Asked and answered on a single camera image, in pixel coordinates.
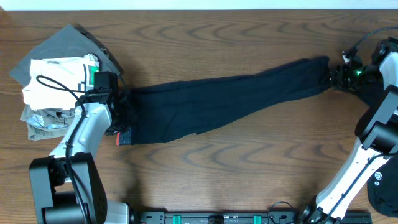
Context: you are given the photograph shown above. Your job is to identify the black leggings with red waistband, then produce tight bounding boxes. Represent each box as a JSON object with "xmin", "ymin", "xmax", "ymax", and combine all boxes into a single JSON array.
[{"xmin": 116, "ymin": 56, "xmax": 329, "ymax": 146}]

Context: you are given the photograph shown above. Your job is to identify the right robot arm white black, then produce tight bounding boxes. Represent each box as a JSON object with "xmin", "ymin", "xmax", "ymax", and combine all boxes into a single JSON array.
[{"xmin": 294, "ymin": 37, "xmax": 397, "ymax": 223}]

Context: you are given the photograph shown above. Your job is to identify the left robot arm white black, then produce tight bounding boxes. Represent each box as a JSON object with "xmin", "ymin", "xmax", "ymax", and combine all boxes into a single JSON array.
[{"xmin": 29, "ymin": 90, "xmax": 130, "ymax": 223}]

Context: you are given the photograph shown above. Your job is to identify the white folded printed shirt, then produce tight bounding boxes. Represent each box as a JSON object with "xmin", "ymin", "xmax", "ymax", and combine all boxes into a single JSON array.
[{"xmin": 22, "ymin": 54, "xmax": 100, "ymax": 110}]

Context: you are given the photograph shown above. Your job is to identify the olive folded garment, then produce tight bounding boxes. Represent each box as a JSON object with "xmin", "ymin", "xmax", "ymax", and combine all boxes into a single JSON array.
[{"xmin": 20, "ymin": 105, "xmax": 75, "ymax": 141}]

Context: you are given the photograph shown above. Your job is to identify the grey folded shirt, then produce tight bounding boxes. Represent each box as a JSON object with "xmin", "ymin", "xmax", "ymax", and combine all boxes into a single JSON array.
[{"xmin": 9, "ymin": 24, "xmax": 124, "ymax": 86}]

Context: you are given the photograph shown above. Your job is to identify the black garment pile right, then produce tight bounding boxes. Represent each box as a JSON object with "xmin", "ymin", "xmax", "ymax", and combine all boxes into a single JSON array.
[{"xmin": 357, "ymin": 90, "xmax": 398, "ymax": 218}]

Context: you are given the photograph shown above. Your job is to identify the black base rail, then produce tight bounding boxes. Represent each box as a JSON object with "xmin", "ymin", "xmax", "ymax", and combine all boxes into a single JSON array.
[{"xmin": 133, "ymin": 210, "xmax": 373, "ymax": 224}]

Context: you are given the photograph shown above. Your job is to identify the black looped base cable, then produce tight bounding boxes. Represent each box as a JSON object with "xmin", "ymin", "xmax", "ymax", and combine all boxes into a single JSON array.
[{"xmin": 267, "ymin": 200, "xmax": 298, "ymax": 224}]

